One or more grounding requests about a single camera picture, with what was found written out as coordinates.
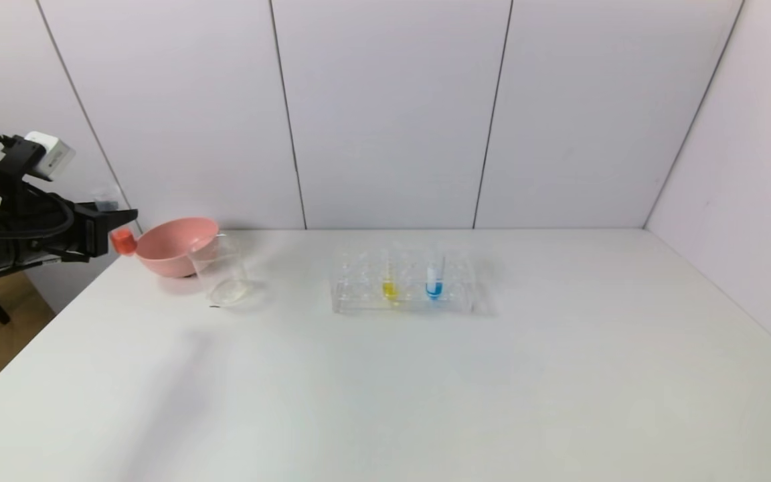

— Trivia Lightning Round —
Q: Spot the clear glass beaker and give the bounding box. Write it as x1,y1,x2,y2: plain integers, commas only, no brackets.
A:
188,234,253,307

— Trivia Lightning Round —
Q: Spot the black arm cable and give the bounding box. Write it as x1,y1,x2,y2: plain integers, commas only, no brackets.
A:
0,134,77,243

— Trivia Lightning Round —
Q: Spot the test tube with blue pigment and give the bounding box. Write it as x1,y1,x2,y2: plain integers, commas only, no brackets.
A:
425,242,445,300

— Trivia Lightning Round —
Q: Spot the test tube with red pigment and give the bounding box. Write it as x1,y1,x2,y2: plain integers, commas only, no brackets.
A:
94,186,138,257

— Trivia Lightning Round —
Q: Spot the clear acrylic test tube rack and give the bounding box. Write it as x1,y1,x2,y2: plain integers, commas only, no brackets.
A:
330,248,477,314

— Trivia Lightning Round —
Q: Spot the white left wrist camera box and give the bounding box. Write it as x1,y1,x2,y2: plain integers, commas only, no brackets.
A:
24,131,76,181

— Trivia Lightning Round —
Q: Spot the test tube with yellow pigment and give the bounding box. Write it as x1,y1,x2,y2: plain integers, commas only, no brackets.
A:
381,242,400,303

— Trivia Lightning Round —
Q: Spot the pink plastic bowl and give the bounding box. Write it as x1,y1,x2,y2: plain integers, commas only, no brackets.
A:
135,218,220,279

